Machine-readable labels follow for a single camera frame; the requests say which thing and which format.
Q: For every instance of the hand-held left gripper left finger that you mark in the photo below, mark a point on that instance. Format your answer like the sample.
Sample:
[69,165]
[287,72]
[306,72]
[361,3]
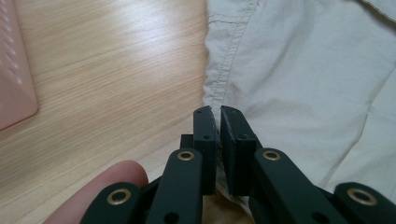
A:
[205,140]

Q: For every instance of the beige shorts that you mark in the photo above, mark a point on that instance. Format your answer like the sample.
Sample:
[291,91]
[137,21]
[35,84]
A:
[295,77]

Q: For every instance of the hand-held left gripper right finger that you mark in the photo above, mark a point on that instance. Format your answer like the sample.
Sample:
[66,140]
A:
[238,155]

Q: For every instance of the pink plastic basket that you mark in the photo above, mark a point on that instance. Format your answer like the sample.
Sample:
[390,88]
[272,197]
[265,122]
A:
[14,68]

